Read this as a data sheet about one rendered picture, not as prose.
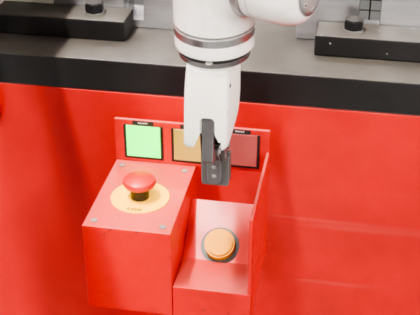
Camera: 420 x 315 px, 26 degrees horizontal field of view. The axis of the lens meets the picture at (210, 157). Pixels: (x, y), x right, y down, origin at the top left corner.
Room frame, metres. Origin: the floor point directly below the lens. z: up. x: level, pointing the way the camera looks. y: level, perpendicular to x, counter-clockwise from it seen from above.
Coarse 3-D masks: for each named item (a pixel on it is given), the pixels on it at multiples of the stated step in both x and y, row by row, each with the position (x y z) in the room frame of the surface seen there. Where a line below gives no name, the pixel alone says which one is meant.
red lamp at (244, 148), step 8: (232, 136) 0.99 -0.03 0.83; (240, 136) 0.99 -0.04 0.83; (248, 136) 0.99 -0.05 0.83; (256, 136) 0.99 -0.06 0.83; (232, 144) 0.99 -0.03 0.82; (240, 144) 0.99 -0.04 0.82; (248, 144) 0.99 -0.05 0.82; (256, 144) 0.99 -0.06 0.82; (232, 152) 0.99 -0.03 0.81; (240, 152) 0.99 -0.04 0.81; (248, 152) 0.99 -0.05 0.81; (256, 152) 0.99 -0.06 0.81; (232, 160) 0.99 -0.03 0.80; (240, 160) 0.99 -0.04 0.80; (248, 160) 0.99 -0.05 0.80; (256, 160) 0.99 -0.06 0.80
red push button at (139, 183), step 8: (128, 176) 0.93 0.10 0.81; (136, 176) 0.93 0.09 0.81; (144, 176) 0.93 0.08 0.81; (152, 176) 0.93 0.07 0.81; (128, 184) 0.92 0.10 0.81; (136, 184) 0.92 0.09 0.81; (144, 184) 0.92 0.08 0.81; (152, 184) 0.92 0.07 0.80; (136, 192) 0.92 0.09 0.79; (144, 192) 0.92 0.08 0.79; (136, 200) 0.92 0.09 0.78; (144, 200) 0.92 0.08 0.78
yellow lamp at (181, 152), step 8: (176, 136) 1.01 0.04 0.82; (176, 144) 1.01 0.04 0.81; (200, 144) 1.00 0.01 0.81; (176, 152) 1.01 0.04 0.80; (184, 152) 1.00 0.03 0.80; (192, 152) 1.00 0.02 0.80; (200, 152) 1.00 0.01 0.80; (184, 160) 1.00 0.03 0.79; (192, 160) 1.00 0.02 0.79; (200, 160) 1.00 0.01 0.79
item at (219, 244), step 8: (216, 232) 0.92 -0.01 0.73; (224, 232) 0.92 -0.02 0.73; (208, 240) 0.92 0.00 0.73; (216, 240) 0.91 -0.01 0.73; (224, 240) 0.91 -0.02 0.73; (232, 240) 0.92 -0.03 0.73; (208, 248) 0.91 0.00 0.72; (216, 248) 0.91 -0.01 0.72; (224, 248) 0.91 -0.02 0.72; (232, 248) 0.91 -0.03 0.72; (216, 256) 0.90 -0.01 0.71; (224, 256) 0.90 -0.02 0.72
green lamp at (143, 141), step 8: (128, 128) 1.02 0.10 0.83; (136, 128) 1.02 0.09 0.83; (144, 128) 1.01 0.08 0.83; (152, 128) 1.01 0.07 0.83; (128, 136) 1.02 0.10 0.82; (136, 136) 1.02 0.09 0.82; (144, 136) 1.01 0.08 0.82; (152, 136) 1.01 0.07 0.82; (160, 136) 1.01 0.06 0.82; (128, 144) 1.02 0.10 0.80; (136, 144) 1.02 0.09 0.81; (144, 144) 1.01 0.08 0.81; (152, 144) 1.01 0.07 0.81; (160, 144) 1.01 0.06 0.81; (128, 152) 1.02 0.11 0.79; (136, 152) 1.02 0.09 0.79; (144, 152) 1.01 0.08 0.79; (152, 152) 1.01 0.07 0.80; (160, 152) 1.01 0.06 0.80
